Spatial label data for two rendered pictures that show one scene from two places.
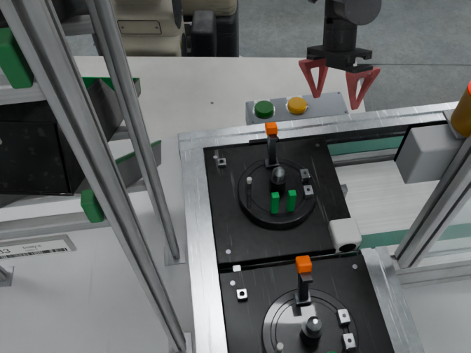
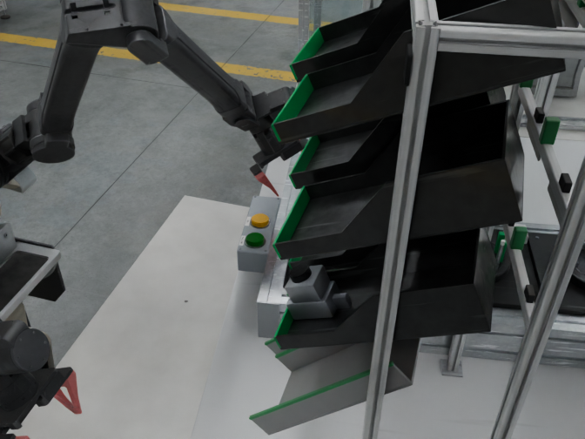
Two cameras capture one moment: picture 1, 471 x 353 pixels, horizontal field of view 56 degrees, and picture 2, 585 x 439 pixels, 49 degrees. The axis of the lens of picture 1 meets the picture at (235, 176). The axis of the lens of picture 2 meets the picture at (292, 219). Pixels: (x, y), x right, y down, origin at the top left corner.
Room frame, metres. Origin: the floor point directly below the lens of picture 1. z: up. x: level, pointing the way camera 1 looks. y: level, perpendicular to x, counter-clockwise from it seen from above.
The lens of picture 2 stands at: (0.33, 0.97, 1.85)
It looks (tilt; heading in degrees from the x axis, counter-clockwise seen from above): 37 degrees down; 283
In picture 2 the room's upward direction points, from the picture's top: 1 degrees clockwise
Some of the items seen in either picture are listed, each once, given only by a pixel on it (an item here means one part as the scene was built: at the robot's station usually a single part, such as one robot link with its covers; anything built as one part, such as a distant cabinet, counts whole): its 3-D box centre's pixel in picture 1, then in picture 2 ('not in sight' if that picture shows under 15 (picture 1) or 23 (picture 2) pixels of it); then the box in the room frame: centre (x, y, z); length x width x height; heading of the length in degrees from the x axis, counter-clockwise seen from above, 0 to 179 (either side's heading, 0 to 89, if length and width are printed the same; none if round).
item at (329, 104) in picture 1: (295, 116); (260, 232); (0.66, -0.13, 0.93); 0.21 x 0.07 x 0.06; 96
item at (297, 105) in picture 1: (296, 106); (259, 221); (0.66, -0.13, 0.96); 0.04 x 0.04 x 0.02
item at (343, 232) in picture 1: (343, 235); not in sight; (0.35, -0.18, 0.97); 0.05 x 0.05 x 0.04; 6
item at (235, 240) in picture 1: (275, 197); not in sight; (0.43, -0.07, 0.96); 0.24 x 0.24 x 0.02; 6
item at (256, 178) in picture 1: (276, 191); not in sight; (0.43, -0.07, 0.98); 0.14 x 0.14 x 0.02
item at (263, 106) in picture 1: (263, 110); (254, 240); (0.65, -0.06, 0.96); 0.04 x 0.04 x 0.02
